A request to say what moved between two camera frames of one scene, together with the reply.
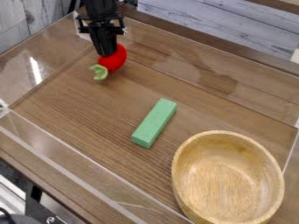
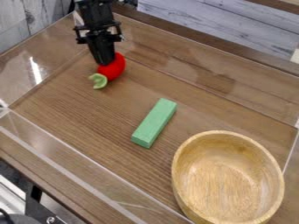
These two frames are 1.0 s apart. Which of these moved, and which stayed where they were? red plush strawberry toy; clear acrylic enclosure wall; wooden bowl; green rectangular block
Moved: red plush strawberry toy
Stayed: clear acrylic enclosure wall; green rectangular block; wooden bowl
